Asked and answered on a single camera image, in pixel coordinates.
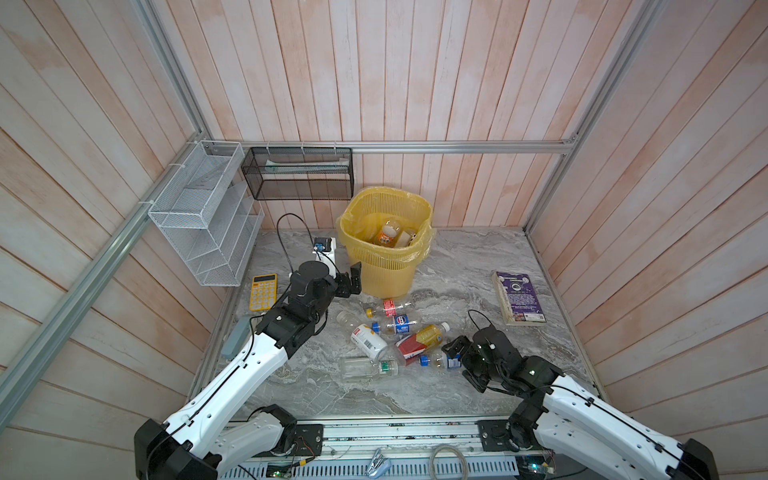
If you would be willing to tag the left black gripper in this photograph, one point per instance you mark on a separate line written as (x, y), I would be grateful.
(342, 279)

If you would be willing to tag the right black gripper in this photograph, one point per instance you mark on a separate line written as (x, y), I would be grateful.
(465, 352)

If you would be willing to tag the small blue label bottle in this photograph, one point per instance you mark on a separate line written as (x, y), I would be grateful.
(439, 359)

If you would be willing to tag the white label square bottle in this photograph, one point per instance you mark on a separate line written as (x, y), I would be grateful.
(405, 238)

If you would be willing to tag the orange label bottle orange cap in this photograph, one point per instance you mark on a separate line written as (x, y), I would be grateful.
(388, 233)

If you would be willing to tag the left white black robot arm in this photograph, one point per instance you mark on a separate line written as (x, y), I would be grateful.
(196, 442)

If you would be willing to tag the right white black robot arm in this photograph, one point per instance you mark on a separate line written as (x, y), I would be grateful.
(556, 413)

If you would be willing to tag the yellow slatted waste bin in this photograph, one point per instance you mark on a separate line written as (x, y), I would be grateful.
(385, 252)

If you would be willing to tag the yellow plastic bin liner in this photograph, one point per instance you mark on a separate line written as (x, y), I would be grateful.
(384, 231)

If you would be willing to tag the red yellow label tea bottle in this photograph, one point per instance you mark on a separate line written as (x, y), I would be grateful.
(411, 347)

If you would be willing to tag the red label bottle yellow cap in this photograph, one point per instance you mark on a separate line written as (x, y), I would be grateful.
(389, 307)

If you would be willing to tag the pepsi bottle blue cap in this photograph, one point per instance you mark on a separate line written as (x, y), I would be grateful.
(399, 325)

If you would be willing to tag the white label bottle large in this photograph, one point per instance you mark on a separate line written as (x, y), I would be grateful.
(363, 336)

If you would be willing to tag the yellow calculator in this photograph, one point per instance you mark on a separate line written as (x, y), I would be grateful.
(263, 292)

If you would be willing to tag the clear bottle green label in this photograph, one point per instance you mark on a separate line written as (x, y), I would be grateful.
(364, 368)

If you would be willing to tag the light blue stapler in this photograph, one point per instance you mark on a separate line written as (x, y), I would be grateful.
(239, 335)

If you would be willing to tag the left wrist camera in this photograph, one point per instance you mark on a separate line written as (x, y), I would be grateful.
(324, 250)

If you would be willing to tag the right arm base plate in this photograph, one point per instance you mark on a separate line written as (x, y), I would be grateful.
(500, 435)

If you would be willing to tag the black wire mesh basket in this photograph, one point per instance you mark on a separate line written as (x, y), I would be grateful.
(299, 173)

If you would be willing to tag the white wire mesh shelf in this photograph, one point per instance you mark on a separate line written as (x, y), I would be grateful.
(207, 214)

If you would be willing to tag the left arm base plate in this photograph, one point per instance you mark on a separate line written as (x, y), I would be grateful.
(302, 440)

